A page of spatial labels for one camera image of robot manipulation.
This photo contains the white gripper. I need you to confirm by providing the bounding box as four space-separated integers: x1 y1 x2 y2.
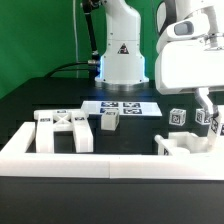
155 41 224 119

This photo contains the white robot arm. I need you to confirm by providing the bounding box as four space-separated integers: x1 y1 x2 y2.
95 0 224 117

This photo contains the white tagged cube right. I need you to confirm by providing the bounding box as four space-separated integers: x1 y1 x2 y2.
195 108 210 125

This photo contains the white tagged cube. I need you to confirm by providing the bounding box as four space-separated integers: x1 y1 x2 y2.
169 108 186 126
195 108 210 125

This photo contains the white tagged cube left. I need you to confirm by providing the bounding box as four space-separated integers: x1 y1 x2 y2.
169 108 186 126

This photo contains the white marker sheet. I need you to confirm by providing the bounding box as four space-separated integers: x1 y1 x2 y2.
81 101 162 117

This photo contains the black cable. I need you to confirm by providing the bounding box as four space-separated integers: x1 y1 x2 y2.
44 61 101 79

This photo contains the white cable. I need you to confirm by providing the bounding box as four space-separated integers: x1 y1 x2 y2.
72 0 80 79

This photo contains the white U-shaped fence frame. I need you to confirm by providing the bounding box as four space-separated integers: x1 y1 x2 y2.
0 122 224 180

